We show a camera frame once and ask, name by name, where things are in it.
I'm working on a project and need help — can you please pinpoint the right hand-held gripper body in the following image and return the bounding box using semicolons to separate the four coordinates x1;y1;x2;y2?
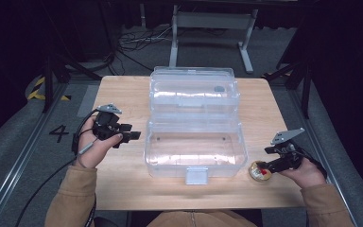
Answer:
270;127;305;173

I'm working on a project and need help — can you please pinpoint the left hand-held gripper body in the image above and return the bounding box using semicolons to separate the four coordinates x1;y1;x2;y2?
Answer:
93;103;123;141

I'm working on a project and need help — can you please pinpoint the round gold lidded tin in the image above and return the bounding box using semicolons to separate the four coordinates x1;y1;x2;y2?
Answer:
248;160;273;183

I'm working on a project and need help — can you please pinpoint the clear plastic storage box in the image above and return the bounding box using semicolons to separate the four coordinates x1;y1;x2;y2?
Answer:
143;65;250;185

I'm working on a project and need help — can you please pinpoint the person's right hand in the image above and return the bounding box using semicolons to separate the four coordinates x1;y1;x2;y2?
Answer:
278;156;328;189

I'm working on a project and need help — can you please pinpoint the person's left hand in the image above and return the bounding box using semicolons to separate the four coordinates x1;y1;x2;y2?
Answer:
75;116;124;169

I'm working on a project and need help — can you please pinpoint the black tripod stand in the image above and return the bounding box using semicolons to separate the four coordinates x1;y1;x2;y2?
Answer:
262;58;314;120
42;51;103;114

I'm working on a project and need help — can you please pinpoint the yellow black hazard tape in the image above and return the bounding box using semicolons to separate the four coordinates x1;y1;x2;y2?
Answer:
26;77;72;102

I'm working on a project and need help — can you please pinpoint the person's tan jacket torso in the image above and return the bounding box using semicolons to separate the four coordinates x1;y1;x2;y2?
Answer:
147;209;234;227

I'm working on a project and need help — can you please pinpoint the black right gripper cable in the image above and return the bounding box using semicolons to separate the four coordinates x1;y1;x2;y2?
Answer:
302;150;328;179

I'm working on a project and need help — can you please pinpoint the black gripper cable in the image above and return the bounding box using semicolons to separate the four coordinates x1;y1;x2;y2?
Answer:
14;108;100;227
302;150;328;179

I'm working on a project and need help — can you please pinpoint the metal floor rail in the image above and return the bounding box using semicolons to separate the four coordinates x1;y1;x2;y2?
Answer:
0;84;64;227
286;88;360;227

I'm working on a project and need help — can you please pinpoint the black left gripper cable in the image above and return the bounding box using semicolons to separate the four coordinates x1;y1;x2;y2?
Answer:
14;108;100;227

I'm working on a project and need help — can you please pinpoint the black lanyard strap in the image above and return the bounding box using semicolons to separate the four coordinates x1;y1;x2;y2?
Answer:
87;194;97;227

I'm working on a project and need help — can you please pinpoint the tangle of floor cables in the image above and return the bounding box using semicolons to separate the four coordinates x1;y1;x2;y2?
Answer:
108;25;175;73

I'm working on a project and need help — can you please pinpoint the grey metal table frame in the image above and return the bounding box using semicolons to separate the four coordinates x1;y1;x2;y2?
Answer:
168;4;259;75

